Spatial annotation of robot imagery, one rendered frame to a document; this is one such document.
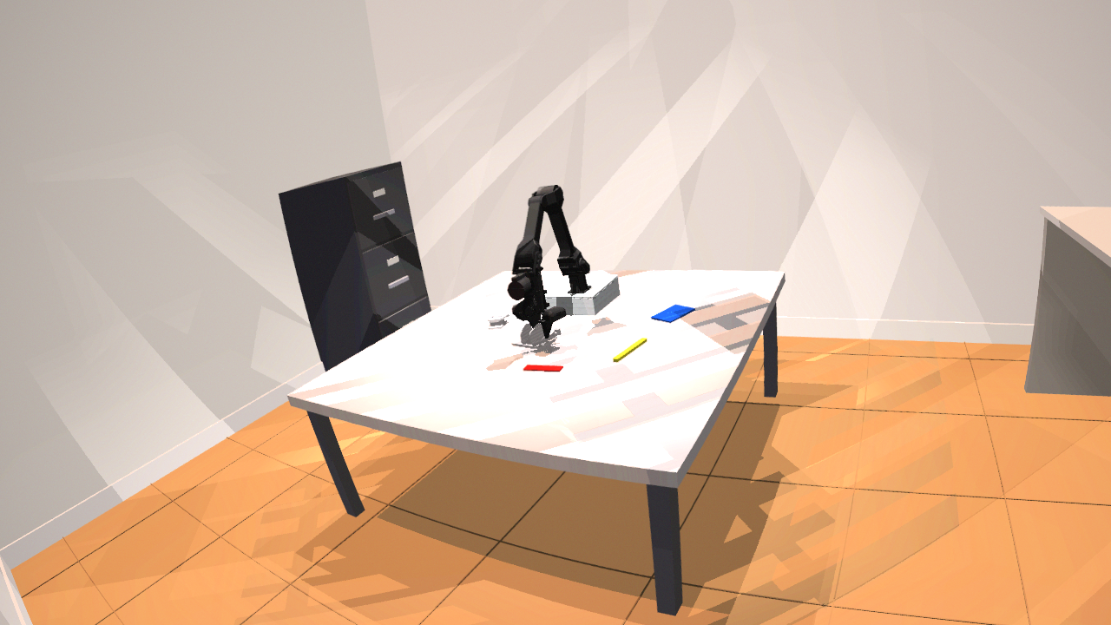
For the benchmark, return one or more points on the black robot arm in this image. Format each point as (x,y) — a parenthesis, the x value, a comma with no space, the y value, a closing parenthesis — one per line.
(529,252)

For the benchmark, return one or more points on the blue flat rectangular plate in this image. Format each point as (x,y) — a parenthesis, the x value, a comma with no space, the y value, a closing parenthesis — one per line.
(673,313)

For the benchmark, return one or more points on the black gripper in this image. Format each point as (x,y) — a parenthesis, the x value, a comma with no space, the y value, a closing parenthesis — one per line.
(549,316)

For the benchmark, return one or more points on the yellow flat bar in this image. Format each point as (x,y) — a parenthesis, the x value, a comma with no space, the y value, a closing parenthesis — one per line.
(629,350)

